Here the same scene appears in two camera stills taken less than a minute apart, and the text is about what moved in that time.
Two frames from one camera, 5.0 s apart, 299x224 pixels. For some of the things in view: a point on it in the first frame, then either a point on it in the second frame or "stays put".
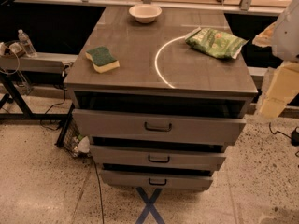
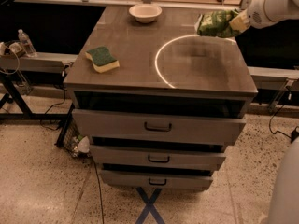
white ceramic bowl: (145, 13) stays put
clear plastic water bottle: (26, 43) stays put
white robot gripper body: (288, 36) to (259, 15)
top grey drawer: (135, 126) stays put
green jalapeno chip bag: (215, 42) to (217, 23)
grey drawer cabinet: (159, 103) stays put
